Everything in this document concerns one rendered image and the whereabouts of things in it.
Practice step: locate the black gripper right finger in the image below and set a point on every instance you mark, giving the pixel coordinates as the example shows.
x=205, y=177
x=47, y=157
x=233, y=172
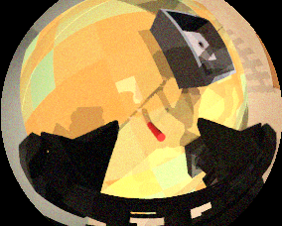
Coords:
x=224, y=144

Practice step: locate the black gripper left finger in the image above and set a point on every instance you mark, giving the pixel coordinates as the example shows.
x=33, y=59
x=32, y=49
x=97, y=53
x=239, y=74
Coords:
x=88, y=154

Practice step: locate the red peg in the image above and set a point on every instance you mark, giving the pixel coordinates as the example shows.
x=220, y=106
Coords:
x=158, y=134

